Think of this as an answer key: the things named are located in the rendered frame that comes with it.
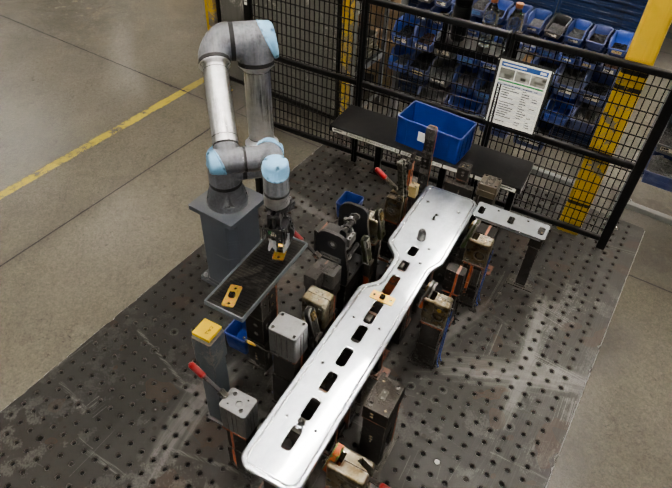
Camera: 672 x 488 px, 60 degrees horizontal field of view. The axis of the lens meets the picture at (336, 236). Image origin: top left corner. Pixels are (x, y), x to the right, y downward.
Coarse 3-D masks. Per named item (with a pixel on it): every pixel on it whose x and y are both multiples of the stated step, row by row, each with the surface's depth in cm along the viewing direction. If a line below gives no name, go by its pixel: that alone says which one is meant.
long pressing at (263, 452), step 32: (448, 192) 240; (416, 224) 225; (448, 224) 226; (416, 256) 212; (416, 288) 201; (352, 320) 190; (384, 320) 190; (320, 352) 180; (320, 384) 172; (352, 384) 172; (288, 416) 164; (320, 416) 165; (256, 448) 157; (320, 448) 158; (288, 480) 151
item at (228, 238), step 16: (256, 192) 219; (192, 208) 212; (208, 208) 212; (256, 208) 215; (208, 224) 215; (224, 224) 207; (240, 224) 212; (256, 224) 222; (208, 240) 221; (224, 240) 215; (240, 240) 217; (256, 240) 227; (208, 256) 228; (224, 256) 222; (240, 256) 222; (208, 272) 240; (224, 272) 229
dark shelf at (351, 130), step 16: (352, 112) 276; (368, 112) 277; (336, 128) 267; (352, 128) 266; (368, 128) 267; (384, 128) 267; (384, 144) 259; (400, 144) 259; (432, 160) 251; (464, 160) 252; (480, 160) 252; (496, 160) 253; (512, 160) 253; (480, 176) 244; (496, 176) 244; (512, 176) 245; (528, 176) 248; (512, 192) 242
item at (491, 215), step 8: (488, 208) 234; (496, 208) 234; (480, 216) 230; (488, 216) 230; (496, 216) 230; (504, 216) 231; (512, 216) 231; (520, 216) 231; (496, 224) 227; (504, 224) 227; (512, 224) 227; (520, 224) 227; (528, 224) 228; (536, 224) 228; (544, 224) 228; (520, 232) 224; (528, 232) 224; (536, 232) 224; (544, 232) 225; (536, 240) 223
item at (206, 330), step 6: (204, 318) 168; (204, 324) 166; (210, 324) 166; (216, 324) 167; (198, 330) 165; (204, 330) 165; (210, 330) 165; (216, 330) 165; (198, 336) 164; (204, 336) 163; (210, 336) 163
